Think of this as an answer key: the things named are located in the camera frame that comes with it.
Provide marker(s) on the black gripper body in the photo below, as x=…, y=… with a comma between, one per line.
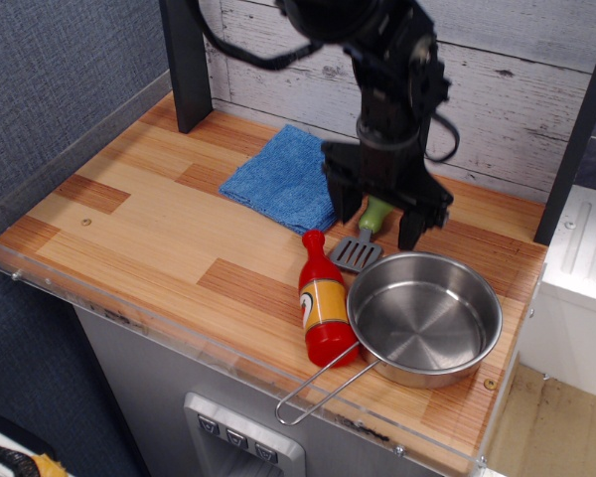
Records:
x=394, y=173

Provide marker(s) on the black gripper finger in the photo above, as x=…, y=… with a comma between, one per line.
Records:
x=413, y=224
x=346, y=194

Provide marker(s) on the green handled grey spatula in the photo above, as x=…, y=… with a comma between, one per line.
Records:
x=354, y=254

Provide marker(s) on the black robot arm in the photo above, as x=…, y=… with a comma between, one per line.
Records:
x=393, y=48

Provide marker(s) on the red toy sauce bottle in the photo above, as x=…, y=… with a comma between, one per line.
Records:
x=323, y=300

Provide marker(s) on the blue folded cloth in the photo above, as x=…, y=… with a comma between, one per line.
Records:
x=285, y=182

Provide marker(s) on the stainless steel pan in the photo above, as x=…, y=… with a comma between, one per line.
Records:
x=422, y=320

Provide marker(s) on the white ribbed side shelf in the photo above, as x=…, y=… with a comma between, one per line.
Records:
x=558, y=337

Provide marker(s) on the clear acrylic table guard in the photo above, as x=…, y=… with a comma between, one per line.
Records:
x=507, y=215

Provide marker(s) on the grey cabinet with button panel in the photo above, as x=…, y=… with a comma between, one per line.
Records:
x=192, y=415

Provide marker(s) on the dark left upright post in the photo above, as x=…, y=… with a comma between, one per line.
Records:
x=187, y=62

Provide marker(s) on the dark upright post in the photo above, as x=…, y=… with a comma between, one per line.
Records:
x=569, y=166
x=187, y=62

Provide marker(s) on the dark right upright post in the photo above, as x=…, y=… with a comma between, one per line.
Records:
x=569, y=166

